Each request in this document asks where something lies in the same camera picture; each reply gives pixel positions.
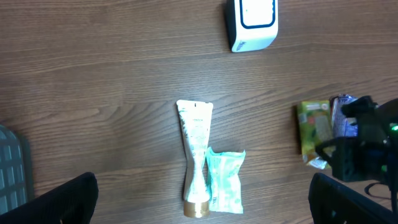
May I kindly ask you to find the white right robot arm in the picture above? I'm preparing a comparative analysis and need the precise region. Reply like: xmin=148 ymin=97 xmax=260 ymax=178
xmin=315 ymin=96 xmax=397 ymax=184

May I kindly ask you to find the grey plastic mesh basket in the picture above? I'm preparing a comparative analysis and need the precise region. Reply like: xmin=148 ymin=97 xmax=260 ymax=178
xmin=1 ymin=125 xmax=32 ymax=215

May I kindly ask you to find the white tube with gold cap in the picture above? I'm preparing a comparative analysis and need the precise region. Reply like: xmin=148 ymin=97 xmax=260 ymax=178
xmin=176 ymin=100 xmax=213 ymax=218

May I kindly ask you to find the green yellow snack packet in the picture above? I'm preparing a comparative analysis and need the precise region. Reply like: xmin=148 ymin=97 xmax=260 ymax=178
xmin=297 ymin=100 xmax=333 ymax=170

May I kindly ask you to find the white barcode scanner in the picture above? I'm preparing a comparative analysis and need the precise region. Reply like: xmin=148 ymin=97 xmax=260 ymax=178
xmin=224 ymin=0 xmax=279 ymax=53

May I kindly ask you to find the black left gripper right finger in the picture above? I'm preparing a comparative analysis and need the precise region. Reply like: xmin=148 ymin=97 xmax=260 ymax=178
xmin=308 ymin=173 xmax=397 ymax=224

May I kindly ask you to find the purple Carefree package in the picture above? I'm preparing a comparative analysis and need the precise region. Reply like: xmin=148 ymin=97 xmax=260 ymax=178
xmin=330 ymin=94 xmax=358 ymax=138

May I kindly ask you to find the teal snack packet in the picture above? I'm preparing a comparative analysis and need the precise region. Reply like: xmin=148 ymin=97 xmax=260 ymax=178
xmin=206 ymin=147 xmax=246 ymax=214

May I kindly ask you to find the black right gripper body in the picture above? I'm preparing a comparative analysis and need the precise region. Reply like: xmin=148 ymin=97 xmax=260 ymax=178
xmin=315 ymin=137 xmax=388 ymax=182

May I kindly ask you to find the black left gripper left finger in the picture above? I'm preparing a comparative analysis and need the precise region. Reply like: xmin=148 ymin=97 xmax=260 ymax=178
xmin=1 ymin=172 xmax=99 ymax=224

